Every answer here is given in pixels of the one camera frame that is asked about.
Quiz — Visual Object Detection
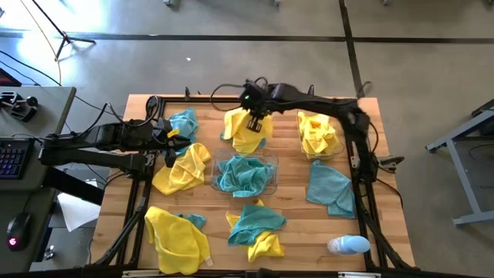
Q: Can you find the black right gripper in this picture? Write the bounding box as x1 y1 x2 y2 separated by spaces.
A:
241 80 274 134

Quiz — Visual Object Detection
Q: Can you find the black floor cable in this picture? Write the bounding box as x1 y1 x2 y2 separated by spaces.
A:
0 60 42 86
0 49 124 119

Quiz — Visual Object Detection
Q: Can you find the black desk leg bar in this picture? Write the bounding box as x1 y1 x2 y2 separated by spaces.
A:
41 164 106 207

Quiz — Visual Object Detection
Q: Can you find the black device with red face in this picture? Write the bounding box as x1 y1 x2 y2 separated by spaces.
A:
0 68 22 88

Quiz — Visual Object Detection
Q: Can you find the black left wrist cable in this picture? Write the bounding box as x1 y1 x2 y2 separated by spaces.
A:
144 95 164 128

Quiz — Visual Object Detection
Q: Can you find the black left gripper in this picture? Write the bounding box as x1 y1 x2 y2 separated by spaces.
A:
152 117 192 168

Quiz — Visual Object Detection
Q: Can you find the black tripod stand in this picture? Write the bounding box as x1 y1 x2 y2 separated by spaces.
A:
30 0 96 59

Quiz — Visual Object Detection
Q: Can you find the black desk clamp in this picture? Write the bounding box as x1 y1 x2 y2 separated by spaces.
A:
0 90 39 123

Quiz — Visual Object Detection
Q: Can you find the metal hinge plate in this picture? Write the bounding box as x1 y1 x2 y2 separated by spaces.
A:
122 270 167 278
338 271 382 278

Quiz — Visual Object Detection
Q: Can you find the black left elbow cable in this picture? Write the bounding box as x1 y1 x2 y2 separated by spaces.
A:
71 100 130 136

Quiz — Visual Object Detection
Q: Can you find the white paper sheet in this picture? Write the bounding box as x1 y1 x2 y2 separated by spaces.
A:
56 178 103 233

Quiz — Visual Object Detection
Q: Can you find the plastic bottle with blue label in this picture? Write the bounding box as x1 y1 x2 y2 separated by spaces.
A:
327 234 371 256

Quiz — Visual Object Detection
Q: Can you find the yellow microfiber towel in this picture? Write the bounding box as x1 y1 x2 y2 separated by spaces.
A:
303 138 341 159
151 141 212 196
144 205 213 276
222 107 274 154
225 198 286 263
296 110 343 155

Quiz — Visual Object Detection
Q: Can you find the black computer mouse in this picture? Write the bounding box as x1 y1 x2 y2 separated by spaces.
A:
6 212 32 253

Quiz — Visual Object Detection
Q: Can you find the grey office desk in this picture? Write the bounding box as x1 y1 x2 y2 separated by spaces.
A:
0 86 77 273

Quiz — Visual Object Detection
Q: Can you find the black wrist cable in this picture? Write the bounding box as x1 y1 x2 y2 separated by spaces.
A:
209 76 271 114
144 95 164 128

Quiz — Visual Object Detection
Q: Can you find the clear plastic basket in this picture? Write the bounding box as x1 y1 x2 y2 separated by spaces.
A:
210 148 279 197
296 110 346 161

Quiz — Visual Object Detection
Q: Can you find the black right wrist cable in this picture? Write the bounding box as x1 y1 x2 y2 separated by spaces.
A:
209 76 271 114

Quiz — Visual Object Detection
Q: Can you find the black backlit keyboard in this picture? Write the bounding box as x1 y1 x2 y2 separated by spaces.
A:
0 137 36 181

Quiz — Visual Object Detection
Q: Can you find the grey metal cart frame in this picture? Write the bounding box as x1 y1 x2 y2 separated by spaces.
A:
425 98 494 227

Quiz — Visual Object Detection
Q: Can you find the yellow floor cable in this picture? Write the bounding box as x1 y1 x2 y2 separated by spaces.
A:
19 0 63 85

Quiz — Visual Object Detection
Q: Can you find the black aluminium table frame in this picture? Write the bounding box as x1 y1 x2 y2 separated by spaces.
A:
85 94 417 271

